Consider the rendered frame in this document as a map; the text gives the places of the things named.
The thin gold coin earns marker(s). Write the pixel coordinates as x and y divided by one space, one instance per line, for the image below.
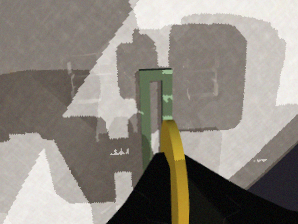
179 188

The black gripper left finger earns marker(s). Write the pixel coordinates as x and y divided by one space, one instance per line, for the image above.
149 202

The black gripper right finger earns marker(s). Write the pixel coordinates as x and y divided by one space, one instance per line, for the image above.
214 200

